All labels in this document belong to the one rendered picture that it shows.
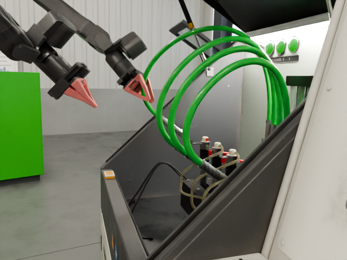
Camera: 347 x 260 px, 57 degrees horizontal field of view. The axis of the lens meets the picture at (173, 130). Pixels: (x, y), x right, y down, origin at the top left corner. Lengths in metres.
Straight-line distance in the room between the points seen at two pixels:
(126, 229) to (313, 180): 0.40
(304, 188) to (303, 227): 0.06
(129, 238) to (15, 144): 3.43
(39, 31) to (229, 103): 0.74
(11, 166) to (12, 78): 0.99
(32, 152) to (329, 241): 3.81
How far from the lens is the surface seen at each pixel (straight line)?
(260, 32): 1.14
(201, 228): 0.54
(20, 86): 3.98
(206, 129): 1.22
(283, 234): 0.57
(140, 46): 1.02
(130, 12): 7.77
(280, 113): 0.78
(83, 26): 1.05
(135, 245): 0.66
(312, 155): 0.53
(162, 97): 0.74
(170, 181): 1.22
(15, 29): 0.73
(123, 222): 0.75
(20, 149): 4.07
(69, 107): 7.29
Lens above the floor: 1.27
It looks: 9 degrees down
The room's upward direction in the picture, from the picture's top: 1 degrees clockwise
